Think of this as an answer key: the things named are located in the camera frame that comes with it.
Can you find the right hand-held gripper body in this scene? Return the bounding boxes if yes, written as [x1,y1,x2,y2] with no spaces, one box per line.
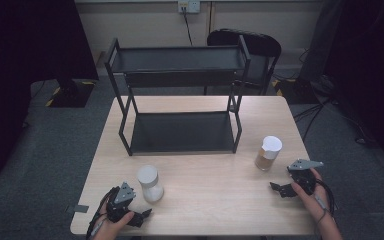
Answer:
[286,158,324,196]

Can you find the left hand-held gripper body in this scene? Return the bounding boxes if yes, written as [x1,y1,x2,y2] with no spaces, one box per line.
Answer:
[105,181,137,224]

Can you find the white powder jar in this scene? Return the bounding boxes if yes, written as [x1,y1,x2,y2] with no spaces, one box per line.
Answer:
[136,164,165,204]

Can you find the brown powder jar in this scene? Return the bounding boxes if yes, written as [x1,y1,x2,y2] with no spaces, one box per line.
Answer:
[254,135,284,172]

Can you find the black metal shelf rack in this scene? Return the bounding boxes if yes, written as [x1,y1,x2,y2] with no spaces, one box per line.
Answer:
[104,34,252,157]

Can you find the person's left hand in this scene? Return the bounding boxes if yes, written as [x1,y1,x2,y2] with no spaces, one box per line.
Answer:
[93,203,136,240]

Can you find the person's right hand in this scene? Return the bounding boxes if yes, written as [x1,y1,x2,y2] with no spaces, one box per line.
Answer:
[290,167,332,223]

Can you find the grey tape piece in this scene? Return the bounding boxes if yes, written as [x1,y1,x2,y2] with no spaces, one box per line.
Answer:
[64,204,90,215]

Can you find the black stand base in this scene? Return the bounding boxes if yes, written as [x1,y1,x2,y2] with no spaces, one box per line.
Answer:
[44,79,96,109]
[271,78,321,105]

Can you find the dark grey cloth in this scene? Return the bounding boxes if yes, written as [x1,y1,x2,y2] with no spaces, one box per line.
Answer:
[298,0,348,84]

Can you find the black curtain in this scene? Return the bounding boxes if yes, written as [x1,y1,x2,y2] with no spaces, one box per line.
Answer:
[323,0,384,174]
[0,0,100,184]

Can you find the black chair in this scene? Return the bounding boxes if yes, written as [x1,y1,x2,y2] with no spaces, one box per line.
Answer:
[203,28,283,97]

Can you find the right hand-held gripper cable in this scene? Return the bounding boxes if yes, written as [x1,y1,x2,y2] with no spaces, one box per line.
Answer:
[314,179,338,228]

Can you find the hand-held gripper cable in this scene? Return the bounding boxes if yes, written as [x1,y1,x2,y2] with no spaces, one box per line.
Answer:
[314,179,338,228]
[85,185,121,240]

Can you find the left hand-held gripper cable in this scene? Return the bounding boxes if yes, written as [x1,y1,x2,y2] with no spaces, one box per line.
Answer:
[85,185,121,240]

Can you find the black floor cables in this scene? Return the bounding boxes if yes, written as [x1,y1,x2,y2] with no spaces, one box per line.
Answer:
[292,95,378,146]

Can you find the black wall socket cable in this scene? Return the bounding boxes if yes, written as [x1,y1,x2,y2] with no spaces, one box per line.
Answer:
[181,9,194,47]

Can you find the white wall socket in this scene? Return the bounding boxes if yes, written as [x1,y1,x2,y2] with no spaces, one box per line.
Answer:
[177,0,202,15]

